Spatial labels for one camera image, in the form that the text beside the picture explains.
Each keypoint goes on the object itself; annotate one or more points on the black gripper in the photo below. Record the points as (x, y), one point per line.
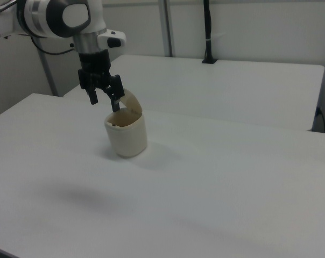
(94, 63)

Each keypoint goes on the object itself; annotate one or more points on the cream trash bin with lid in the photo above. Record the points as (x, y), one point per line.
(127, 131)

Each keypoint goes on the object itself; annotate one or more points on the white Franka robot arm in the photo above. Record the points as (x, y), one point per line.
(44, 16)

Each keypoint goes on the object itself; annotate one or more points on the white rear table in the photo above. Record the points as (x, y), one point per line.
(219, 88)

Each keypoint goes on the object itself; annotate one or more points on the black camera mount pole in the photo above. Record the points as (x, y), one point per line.
(208, 32)

